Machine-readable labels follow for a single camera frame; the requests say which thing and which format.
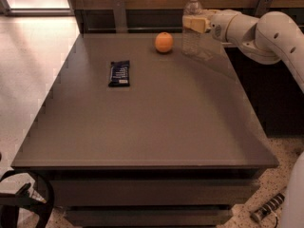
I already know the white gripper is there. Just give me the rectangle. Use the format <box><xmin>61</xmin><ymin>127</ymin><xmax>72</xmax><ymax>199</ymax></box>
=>
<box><xmin>182</xmin><ymin>9</ymin><xmax>241</xmax><ymax>43</ymax></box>

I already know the clear plastic water bottle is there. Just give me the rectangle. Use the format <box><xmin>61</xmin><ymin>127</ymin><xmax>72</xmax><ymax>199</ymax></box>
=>
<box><xmin>182</xmin><ymin>0</ymin><xmax>202</xmax><ymax>56</ymax></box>

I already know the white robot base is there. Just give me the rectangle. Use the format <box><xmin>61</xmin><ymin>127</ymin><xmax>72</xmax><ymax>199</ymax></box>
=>
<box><xmin>280</xmin><ymin>152</ymin><xmax>304</xmax><ymax>228</ymax></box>

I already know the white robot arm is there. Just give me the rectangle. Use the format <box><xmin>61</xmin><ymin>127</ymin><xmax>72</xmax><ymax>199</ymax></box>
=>
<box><xmin>182</xmin><ymin>9</ymin><xmax>304</xmax><ymax>92</ymax></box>

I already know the orange fruit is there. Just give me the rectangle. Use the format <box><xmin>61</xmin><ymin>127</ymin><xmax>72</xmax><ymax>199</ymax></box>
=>
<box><xmin>155</xmin><ymin>32</ymin><xmax>174</xmax><ymax>53</ymax></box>

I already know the dark blue snack bar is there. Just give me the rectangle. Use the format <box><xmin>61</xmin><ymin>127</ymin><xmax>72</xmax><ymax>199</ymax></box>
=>
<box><xmin>108</xmin><ymin>61</ymin><xmax>130</xmax><ymax>87</ymax></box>

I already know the grey drawer cabinet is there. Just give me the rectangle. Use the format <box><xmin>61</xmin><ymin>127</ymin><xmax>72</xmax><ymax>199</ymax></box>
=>
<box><xmin>12</xmin><ymin>34</ymin><xmax>277</xmax><ymax>228</ymax></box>

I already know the right metal wall bracket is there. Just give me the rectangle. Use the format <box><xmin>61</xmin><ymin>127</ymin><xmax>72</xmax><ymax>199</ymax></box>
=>
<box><xmin>254</xmin><ymin>0</ymin><xmax>274</xmax><ymax>17</ymax></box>

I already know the metal wall bracket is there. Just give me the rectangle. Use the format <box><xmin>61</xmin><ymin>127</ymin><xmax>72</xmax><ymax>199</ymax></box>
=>
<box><xmin>111</xmin><ymin>0</ymin><xmax>128</xmax><ymax>33</ymax></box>
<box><xmin>254</xmin><ymin>0</ymin><xmax>274</xmax><ymax>17</ymax></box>

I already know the left metal wall bracket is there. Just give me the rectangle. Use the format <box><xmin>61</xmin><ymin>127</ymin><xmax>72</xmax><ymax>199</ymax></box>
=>
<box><xmin>111</xmin><ymin>0</ymin><xmax>128</xmax><ymax>33</ymax></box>

